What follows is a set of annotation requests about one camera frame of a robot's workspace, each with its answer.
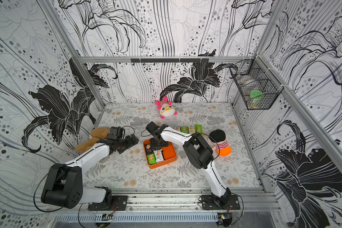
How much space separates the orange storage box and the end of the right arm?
6 cm

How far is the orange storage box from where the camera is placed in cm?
86

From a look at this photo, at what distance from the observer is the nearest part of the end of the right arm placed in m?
0.71
